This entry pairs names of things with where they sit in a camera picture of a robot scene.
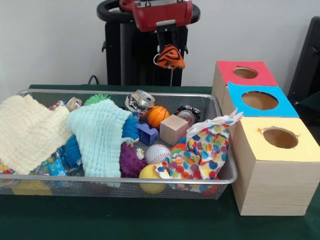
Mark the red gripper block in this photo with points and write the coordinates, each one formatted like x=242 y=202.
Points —
x=160 y=13

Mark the orange tiger plush toy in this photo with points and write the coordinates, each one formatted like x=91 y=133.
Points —
x=171 y=57

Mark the mint waffle cloth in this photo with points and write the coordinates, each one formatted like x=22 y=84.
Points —
x=100 y=135

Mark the shallow silver mesh bin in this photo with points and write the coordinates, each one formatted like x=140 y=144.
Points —
x=75 y=191

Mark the wooden box with three holes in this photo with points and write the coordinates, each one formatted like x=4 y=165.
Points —
x=272 y=190

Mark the crushed silver can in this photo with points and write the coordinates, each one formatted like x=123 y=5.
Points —
x=140 y=100

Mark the small orange basketball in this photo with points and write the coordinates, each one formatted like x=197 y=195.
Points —
x=157 y=116

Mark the plain wooden cube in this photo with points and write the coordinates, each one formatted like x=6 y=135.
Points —
x=173 y=130

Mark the purple toy block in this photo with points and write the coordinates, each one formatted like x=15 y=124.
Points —
x=147 y=133

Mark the white baseball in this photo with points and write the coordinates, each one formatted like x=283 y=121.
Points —
x=158 y=153

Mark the polka dot paper napkin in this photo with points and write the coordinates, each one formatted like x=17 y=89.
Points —
x=205 y=152

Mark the purple spiky toy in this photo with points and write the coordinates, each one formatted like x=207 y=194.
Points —
x=130 y=162

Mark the yellow ball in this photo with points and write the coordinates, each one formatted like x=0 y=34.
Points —
x=147 y=175

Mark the black stand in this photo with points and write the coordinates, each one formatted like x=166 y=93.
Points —
x=307 y=62

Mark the dark green table cloth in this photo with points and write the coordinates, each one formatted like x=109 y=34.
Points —
x=125 y=220
x=312 y=100

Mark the cream waffle cloth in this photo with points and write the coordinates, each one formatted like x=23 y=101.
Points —
x=27 y=132

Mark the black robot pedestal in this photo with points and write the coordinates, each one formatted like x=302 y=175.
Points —
x=130 y=55

